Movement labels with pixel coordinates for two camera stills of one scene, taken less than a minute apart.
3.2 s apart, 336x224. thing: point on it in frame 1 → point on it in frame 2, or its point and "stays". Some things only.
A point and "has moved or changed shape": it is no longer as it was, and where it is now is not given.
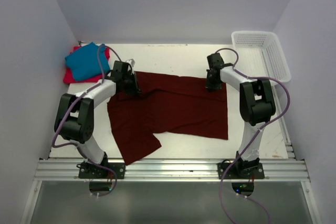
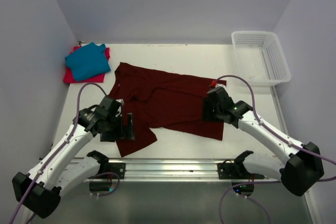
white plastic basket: (260, 54) stays
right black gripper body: (212, 84) → (211, 113)
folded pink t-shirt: (69, 77) stays
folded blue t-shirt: (85, 63) stays
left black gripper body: (130, 84) → (114, 129)
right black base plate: (241, 171) stays
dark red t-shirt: (170, 105) has moved or changed shape
